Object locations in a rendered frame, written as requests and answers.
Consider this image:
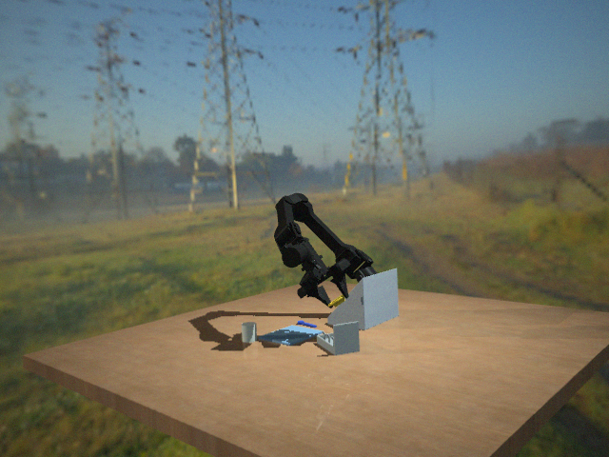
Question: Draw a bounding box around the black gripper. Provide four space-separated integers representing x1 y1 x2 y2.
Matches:
297 253 351 306

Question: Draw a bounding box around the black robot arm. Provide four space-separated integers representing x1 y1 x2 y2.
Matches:
274 193 378 291

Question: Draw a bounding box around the yellow plate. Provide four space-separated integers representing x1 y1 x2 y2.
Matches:
328 295 345 307

